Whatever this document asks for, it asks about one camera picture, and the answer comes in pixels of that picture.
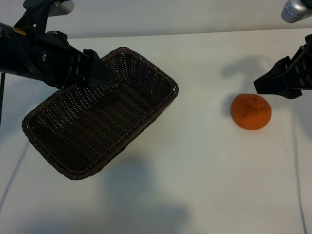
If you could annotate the orange citrus fruit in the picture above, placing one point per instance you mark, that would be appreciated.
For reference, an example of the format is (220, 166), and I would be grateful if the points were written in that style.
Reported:
(251, 114)

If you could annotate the black left camera bracket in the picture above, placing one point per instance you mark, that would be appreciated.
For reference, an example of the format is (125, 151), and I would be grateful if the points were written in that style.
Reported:
(36, 15)

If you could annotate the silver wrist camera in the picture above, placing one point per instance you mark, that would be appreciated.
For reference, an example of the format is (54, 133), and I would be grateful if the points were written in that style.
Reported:
(61, 7)
(292, 12)

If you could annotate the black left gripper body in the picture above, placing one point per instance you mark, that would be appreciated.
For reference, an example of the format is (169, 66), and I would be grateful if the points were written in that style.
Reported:
(48, 58)

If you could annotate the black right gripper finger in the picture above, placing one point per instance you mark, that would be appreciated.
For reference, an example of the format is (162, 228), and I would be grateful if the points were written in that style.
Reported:
(278, 72)
(278, 87)

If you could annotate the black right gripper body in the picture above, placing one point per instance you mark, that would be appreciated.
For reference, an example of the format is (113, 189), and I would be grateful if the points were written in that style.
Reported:
(303, 70)

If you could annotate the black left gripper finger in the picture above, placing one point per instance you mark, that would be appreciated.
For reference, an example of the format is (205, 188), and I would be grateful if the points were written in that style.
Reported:
(100, 83)
(102, 72)

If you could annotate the dark brown woven basket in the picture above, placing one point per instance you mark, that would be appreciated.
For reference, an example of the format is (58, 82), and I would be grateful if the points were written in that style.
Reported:
(97, 126)

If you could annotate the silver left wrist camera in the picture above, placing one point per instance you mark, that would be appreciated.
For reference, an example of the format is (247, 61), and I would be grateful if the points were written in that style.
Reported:
(61, 7)

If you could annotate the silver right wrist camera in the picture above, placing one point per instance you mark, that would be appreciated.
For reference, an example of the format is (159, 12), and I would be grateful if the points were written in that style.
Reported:
(292, 12)

